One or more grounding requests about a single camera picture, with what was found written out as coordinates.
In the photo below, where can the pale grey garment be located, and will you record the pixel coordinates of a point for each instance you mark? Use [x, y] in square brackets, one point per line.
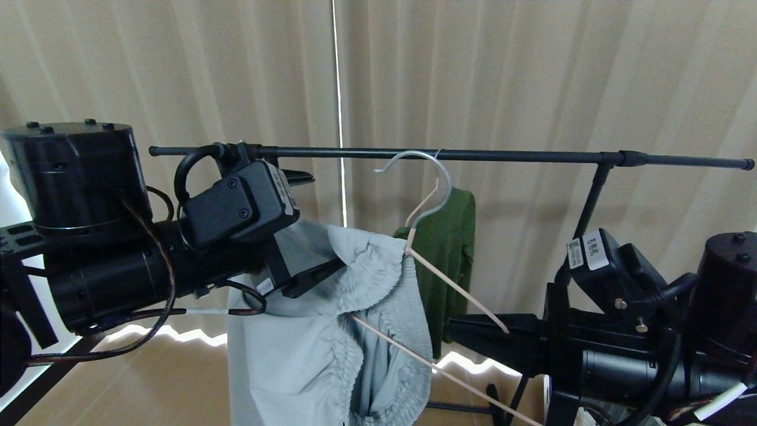
[295, 367]

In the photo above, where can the black clothes rack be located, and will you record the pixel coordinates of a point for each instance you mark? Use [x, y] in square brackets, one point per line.
[532, 156]

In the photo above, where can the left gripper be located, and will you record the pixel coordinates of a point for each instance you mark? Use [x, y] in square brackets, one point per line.
[130, 284]

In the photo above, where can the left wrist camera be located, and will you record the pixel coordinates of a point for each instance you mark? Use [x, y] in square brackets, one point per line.
[236, 207]

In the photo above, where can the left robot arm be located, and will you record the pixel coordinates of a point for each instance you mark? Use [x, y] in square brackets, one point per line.
[77, 171]

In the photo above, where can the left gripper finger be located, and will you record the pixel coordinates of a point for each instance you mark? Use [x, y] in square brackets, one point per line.
[307, 278]
[295, 177]

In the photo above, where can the beige curtain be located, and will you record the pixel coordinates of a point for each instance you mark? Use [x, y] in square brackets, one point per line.
[532, 71]

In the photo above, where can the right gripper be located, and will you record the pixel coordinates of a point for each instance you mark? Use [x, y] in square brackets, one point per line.
[639, 373]

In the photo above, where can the pink clothes hanger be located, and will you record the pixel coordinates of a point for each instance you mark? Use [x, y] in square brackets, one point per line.
[455, 287]
[423, 201]

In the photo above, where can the green long-sleeved shirt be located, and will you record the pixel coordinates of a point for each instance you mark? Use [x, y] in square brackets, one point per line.
[449, 248]

